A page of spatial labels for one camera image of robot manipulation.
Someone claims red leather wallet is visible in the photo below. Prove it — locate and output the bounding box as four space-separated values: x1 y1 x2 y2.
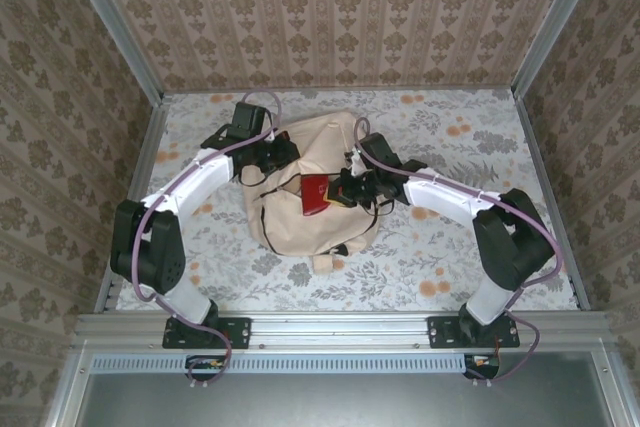
298 174 335 218

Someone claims beige canvas backpack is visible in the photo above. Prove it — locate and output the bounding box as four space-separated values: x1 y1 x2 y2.
242 109 394 276

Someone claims floral tablecloth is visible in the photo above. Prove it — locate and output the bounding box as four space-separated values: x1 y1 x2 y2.
115 88 581 312

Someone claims grey metal panel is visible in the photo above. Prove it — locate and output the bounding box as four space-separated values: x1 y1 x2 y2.
74 371 616 427

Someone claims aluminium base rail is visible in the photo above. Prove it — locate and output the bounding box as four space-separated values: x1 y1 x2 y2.
74 311 614 348

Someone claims aluminium side rail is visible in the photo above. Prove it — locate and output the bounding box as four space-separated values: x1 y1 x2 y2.
93 94 170 313

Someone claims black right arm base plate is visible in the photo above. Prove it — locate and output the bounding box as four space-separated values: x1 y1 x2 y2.
427 315 521 350

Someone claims aluminium corner post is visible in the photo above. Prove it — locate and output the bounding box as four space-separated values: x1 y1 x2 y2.
57 0 166 104
510 0 610 101

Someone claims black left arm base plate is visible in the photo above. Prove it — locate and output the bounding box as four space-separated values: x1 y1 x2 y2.
162 315 251 350

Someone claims grey slotted cable duct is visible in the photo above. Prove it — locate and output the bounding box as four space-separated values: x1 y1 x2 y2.
92 352 469 374

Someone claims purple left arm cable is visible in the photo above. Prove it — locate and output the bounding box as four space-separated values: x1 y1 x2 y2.
130 90 284 388

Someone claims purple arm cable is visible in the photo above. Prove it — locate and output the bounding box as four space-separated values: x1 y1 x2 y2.
352 116 564 383
130 90 284 388

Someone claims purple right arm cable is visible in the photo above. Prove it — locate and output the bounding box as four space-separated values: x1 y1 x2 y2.
352 116 564 383

